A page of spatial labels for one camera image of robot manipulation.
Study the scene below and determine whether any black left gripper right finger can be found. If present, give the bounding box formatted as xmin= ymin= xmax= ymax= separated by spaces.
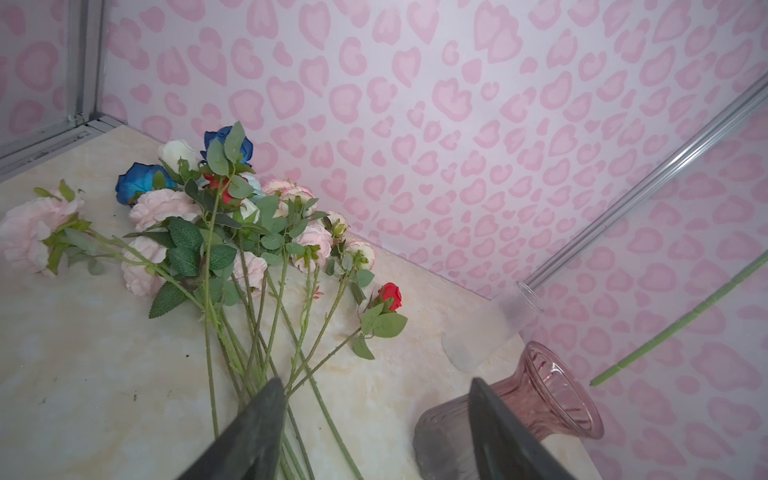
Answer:
xmin=468 ymin=378 xmax=574 ymax=480

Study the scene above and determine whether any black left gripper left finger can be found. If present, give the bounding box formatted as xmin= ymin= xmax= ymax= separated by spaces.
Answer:
xmin=180 ymin=378 xmax=286 ymax=480

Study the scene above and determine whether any pink ribbed glass vase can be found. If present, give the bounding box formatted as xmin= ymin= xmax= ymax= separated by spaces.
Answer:
xmin=413 ymin=341 xmax=604 ymax=479

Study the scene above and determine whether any small red artificial rose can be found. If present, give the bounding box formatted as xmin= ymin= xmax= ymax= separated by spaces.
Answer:
xmin=287 ymin=282 xmax=408 ymax=396

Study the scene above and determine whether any orange artificial rose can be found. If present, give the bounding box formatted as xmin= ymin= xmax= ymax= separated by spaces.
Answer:
xmin=589 ymin=251 xmax=767 ymax=386

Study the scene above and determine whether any blue artificial rose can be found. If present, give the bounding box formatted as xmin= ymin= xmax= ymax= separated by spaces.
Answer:
xmin=115 ymin=162 xmax=177 ymax=206
xmin=203 ymin=122 xmax=245 ymax=439

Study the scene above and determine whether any clear frosted glass vase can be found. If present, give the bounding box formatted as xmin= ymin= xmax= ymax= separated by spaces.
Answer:
xmin=442 ymin=281 xmax=544 ymax=372

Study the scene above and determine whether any pink rosebud spray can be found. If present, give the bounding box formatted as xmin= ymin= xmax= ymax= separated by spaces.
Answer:
xmin=262 ymin=179 xmax=376 ymax=392

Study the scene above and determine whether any red rose in bunch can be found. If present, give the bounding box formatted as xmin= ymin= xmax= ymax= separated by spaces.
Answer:
xmin=203 ymin=174 xmax=240 ymax=206

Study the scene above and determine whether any white artificial rose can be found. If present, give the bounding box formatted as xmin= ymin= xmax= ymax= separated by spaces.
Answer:
xmin=158 ymin=140 xmax=200 ymax=173

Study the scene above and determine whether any aluminium frame left post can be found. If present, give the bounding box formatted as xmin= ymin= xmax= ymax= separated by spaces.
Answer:
xmin=1 ymin=1 xmax=121 ymax=180

